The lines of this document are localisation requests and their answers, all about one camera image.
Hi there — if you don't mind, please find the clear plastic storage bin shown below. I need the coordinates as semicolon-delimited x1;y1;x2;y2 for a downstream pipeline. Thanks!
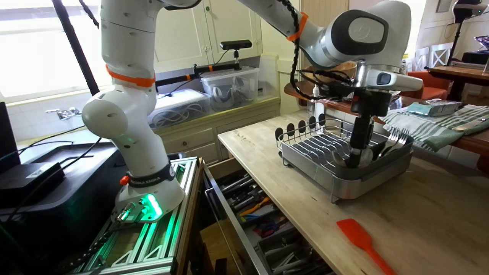
199;66;262;112

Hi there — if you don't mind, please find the black bar with orange clamps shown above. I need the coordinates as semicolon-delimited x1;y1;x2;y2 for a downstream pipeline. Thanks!
152;60;245;92

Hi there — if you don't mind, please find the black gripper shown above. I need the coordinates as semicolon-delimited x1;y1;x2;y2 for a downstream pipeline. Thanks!
348;91;395;156

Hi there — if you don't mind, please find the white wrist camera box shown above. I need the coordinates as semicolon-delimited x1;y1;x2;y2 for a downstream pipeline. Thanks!
357;66;425;95

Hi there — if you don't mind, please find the open kitchen drawer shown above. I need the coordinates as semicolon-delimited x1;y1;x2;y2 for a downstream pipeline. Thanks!
202;158;338;275

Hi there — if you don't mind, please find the white lattice chair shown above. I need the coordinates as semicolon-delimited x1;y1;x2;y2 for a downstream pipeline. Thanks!
413;43;456;71

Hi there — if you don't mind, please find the cream drawer cabinet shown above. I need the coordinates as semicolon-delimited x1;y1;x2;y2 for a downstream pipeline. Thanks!
155;97;283;165

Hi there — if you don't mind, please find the red silicone spatula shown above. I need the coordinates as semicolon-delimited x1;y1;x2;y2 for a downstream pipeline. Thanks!
335;219;398;275

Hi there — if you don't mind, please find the teal flat package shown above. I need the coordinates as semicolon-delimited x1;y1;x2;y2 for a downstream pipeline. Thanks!
406;98;465;120

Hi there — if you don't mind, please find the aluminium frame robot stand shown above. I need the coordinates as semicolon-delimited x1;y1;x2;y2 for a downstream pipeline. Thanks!
76;156;201;275

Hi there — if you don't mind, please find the green striped dish towel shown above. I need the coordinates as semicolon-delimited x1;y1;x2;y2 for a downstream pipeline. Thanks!
383;104;489;153

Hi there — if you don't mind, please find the dark wooden table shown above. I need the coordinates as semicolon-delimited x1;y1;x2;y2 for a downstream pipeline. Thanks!
427;63;489;104

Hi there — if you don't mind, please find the black tripod pole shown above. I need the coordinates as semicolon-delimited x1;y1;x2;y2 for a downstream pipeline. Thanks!
51;0;102;97

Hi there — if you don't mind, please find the silver spoon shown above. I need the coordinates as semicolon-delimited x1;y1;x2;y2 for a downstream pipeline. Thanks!
357;147;380;170

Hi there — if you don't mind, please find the clear hand sanitizer bottle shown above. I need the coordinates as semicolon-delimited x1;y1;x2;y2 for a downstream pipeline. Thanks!
311;100;328;126

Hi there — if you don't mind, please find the black equipment case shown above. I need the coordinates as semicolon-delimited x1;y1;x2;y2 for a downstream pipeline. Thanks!
0;143;129;275

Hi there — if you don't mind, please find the silver fork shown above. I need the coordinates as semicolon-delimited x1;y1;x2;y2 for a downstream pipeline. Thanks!
381;129;413;158

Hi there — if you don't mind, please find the grey wire dish rack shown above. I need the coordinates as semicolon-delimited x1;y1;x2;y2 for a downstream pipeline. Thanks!
274;112;416;205

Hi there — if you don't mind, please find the dark grey utensil holder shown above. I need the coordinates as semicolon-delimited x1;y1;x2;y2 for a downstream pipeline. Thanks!
346;133;416;181

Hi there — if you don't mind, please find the black flat box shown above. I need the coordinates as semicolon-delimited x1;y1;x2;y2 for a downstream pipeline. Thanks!
0;159;68;208

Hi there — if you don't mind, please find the black monitor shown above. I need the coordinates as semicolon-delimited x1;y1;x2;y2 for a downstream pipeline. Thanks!
0;101;22;175

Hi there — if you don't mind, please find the black camera on bar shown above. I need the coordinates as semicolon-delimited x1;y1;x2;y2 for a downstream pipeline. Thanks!
219;39;254;52

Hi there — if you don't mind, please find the red sofa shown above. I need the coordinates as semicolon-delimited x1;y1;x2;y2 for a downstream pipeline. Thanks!
407;69;453;103

